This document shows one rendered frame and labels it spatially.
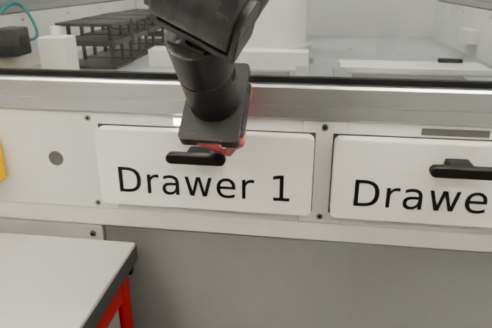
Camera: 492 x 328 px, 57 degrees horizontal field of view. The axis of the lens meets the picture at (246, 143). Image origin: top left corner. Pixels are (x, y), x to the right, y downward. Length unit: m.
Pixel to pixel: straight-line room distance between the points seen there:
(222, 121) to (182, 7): 0.17
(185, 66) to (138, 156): 0.24
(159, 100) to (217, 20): 0.28
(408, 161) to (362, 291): 0.23
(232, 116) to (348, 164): 0.18
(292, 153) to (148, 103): 0.20
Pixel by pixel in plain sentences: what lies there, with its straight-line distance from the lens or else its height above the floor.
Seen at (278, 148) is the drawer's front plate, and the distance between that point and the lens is 0.57.
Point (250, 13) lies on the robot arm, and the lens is 0.35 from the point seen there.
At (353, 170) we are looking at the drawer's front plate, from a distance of 0.58.
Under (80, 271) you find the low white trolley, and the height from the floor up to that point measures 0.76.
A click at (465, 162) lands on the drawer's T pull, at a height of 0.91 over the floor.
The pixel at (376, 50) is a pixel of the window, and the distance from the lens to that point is 0.58.
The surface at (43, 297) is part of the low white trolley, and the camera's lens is 0.61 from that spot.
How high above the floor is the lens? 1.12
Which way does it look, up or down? 20 degrees down
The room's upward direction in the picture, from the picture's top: straight up
